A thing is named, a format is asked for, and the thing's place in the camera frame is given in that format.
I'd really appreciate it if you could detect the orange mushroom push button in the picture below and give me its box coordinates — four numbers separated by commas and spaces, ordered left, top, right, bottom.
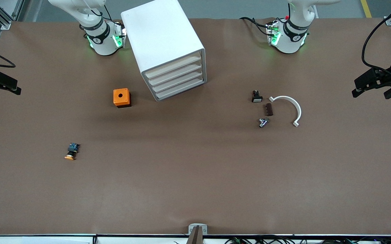
64, 143, 81, 161

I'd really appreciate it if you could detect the white drawer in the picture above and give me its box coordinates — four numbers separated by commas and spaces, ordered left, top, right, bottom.
150, 69, 204, 94
153, 77, 205, 101
145, 54, 203, 80
147, 62, 203, 87

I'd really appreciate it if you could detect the white drawer cabinet housing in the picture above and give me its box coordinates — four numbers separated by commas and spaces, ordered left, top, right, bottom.
121, 0, 207, 102

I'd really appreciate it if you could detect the white curved plastic clamp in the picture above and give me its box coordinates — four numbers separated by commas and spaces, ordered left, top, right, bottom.
269, 96, 302, 127

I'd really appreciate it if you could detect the brown table cover sheet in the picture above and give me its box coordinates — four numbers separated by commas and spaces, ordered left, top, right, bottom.
0, 17, 391, 236

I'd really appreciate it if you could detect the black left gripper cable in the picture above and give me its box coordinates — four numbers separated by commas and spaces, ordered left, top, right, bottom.
362, 0, 391, 73

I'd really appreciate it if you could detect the orange black button enclosure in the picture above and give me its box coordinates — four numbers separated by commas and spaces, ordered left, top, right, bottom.
113, 88, 132, 108

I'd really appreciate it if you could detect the black right base cable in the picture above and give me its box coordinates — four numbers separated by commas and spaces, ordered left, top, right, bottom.
90, 2, 113, 21

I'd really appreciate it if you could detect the black base cable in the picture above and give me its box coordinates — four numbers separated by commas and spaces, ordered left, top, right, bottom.
239, 16, 271, 36
90, 2, 113, 21

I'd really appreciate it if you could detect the black left base cable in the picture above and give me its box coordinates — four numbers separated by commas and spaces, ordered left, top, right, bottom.
239, 16, 271, 36

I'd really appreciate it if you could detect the white table edge rail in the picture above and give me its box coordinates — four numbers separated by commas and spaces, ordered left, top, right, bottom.
0, 235, 391, 244

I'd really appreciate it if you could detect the tangled black cable bundle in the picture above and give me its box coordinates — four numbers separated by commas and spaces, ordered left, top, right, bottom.
173, 236, 391, 244

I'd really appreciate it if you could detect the grey metal edge bracket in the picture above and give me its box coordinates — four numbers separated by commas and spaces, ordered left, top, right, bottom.
188, 223, 208, 235

